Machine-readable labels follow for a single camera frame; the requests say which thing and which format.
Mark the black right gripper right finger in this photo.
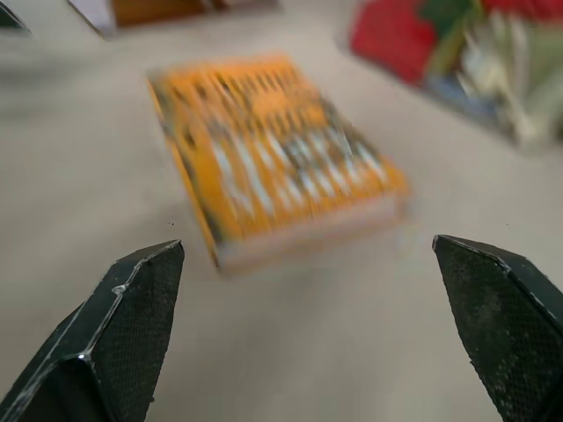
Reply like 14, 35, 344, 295
432, 234, 563, 422

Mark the orange book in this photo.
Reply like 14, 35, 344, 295
146, 51, 413, 277

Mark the dark object at edge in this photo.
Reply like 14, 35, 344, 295
0, 2, 33, 39

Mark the brown box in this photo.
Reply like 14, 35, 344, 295
68, 0, 282, 41

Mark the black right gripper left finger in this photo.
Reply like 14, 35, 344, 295
0, 239, 186, 422

